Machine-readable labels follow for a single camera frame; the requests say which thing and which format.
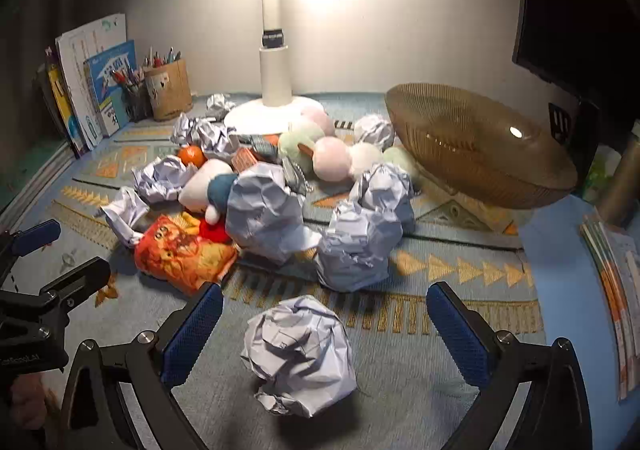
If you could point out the stack of paper booklets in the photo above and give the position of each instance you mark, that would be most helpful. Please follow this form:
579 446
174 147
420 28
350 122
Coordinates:
620 280

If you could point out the white desk lamp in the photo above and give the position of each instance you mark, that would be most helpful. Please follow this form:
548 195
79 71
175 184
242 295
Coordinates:
275 75

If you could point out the person's left hand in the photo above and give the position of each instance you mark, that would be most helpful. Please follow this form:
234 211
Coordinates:
27 400

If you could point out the amber ribbed glass bowl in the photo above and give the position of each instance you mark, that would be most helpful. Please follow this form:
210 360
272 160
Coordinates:
450 130

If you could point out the white and blue plush toy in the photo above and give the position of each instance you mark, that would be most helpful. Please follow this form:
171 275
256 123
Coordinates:
200 185

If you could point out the black monitor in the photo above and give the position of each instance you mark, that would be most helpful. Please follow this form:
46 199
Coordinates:
575 5

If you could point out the wooden pen holder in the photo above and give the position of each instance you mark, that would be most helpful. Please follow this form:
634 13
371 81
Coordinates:
170 90

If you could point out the metal bottle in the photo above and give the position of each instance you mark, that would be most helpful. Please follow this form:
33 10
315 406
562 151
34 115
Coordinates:
622 175

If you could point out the green and white bag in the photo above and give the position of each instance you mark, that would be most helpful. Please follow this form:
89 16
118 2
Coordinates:
602 170

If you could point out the bunch of red pens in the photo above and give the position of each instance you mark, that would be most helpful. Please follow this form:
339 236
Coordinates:
125 79

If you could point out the white booklet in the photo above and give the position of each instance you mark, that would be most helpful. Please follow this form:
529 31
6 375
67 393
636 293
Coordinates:
85 50

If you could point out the patterned woven table mat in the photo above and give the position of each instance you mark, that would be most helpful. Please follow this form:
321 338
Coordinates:
400 380

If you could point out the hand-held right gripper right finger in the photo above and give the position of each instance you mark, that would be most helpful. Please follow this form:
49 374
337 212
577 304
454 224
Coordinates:
457 335

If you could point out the yellow book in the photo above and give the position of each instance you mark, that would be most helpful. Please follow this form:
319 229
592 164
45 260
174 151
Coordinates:
57 90

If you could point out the paper ball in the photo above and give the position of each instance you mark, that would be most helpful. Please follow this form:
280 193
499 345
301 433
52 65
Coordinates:
295 350

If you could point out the small pink cardboard box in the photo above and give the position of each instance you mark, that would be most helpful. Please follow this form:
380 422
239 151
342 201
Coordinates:
245 161

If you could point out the dark mesh pen cup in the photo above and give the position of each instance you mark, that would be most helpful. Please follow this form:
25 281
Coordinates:
135 105

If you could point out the pile of white papers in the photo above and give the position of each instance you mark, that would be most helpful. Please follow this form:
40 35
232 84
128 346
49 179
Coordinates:
265 215

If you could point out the orange snack bag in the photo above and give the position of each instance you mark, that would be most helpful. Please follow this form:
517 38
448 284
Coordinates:
175 250

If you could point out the small orange fruit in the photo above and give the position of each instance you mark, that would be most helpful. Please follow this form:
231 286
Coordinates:
271 139
191 156

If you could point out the pastel segmented plush caterpillar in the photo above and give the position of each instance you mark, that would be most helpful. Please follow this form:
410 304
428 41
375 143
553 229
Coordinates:
330 157

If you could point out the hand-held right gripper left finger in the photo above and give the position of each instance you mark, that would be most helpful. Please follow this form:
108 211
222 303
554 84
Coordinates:
192 340

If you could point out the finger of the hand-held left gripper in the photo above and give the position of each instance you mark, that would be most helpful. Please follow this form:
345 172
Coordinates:
35 236
80 280

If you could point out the bunch of coloured pens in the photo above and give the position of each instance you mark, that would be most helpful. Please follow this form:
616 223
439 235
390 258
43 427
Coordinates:
162 57

